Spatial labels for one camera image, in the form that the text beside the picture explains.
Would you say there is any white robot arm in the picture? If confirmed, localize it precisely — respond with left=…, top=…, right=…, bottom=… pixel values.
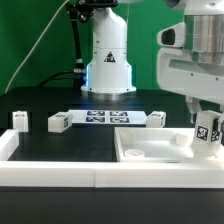
left=80, top=0, right=224, bottom=122

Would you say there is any white U-shaped fence wall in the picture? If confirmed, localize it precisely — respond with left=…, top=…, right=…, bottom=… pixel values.
left=0, top=130, right=224, bottom=188

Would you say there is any white marker base plate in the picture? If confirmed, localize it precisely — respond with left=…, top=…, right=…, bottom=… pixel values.
left=70, top=110, right=146, bottom=125

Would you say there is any black cable bundle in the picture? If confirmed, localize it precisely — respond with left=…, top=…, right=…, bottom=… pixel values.
left=37, top=0, right=88, bottom=88

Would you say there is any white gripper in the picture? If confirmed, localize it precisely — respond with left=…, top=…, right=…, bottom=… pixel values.
left=156, top=22, right=224, bottom=123

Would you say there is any white square tabletop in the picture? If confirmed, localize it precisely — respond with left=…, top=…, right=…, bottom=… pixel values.
left=114, top=127, right=224, bottom=164

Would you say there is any white cable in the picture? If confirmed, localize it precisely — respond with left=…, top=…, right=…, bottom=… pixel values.
left=3, top=0, right=72, bottom=94

